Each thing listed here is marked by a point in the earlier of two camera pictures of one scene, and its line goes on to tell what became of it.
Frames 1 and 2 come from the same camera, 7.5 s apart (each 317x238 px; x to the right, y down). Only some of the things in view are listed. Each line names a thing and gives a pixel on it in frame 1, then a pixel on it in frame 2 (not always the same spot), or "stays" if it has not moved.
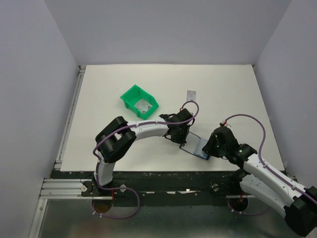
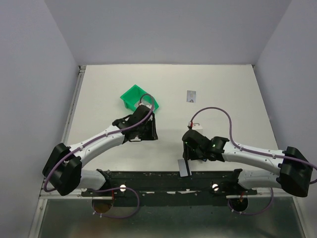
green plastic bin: (130, 97) stays
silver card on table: (191, 95) stays
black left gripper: (183, 140) -> (153, 135)
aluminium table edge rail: (57, 162) stays
